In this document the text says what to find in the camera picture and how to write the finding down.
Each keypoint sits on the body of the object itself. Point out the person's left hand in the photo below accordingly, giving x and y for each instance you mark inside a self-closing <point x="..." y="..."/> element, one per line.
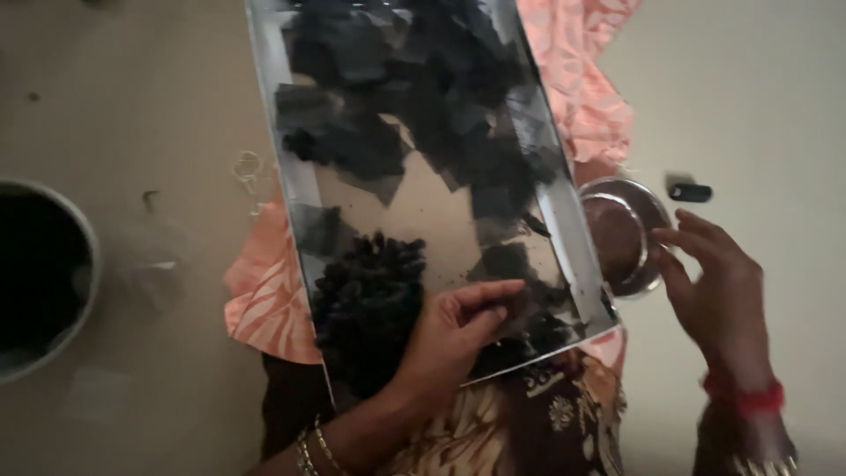
<point x="443" y="350"/>

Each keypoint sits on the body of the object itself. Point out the person's right hand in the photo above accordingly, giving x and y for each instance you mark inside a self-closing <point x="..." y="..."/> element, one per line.
<point x="724" y="304"/>

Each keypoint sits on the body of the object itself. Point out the heap of black twisted bundles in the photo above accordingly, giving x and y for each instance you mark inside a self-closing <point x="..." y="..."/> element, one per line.
<point x="367" y="304"/>

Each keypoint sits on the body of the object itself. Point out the red thread wristband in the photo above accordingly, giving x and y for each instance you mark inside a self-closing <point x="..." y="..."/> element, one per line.
<point x="750" y="399"/>

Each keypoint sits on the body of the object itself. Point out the small black cylindrical object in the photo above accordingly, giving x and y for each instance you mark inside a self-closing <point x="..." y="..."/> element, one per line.
<point x="691" y="192"/>

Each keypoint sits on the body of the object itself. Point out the small round steel bowl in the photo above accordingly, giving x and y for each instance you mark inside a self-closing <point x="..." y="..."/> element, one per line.
<point x="621" y="244"/>

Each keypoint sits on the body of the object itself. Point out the large rectangular steel tray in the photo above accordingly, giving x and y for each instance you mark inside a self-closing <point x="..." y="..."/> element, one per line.
<point x="433" y="221"/>

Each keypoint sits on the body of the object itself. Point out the brown patterned garment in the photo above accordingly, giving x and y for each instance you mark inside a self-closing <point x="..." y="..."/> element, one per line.
<point x="562" y="423"/>

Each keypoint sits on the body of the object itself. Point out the gold bangle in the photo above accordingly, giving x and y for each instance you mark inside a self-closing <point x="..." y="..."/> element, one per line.
<point x="325" y="446"/>
<point x="304" y="456"/>
<point x="766" y="467"/>

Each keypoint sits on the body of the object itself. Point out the pink patterned cloth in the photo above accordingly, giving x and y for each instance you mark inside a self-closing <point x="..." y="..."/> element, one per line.
<point x="271" y="301"/>

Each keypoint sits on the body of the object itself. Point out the pile of black cloth squares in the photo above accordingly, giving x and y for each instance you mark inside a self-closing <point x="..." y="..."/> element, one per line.
<point x="423" y="86"/>

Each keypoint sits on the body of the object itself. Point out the white loose thread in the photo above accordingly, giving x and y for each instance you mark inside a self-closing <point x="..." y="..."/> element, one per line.
<point x="247" y="168"/>

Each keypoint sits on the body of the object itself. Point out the clear plastic wrapper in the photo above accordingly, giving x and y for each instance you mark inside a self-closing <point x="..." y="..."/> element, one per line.
<point x="155" y="261"/>

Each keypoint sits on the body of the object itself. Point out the small dark scrap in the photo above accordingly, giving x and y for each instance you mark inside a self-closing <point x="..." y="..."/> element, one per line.
<point x="151" y="198"/>

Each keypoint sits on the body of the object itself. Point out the large round grey container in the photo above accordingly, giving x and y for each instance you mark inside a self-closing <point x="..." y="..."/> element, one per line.
<point x="39" y="277"/>

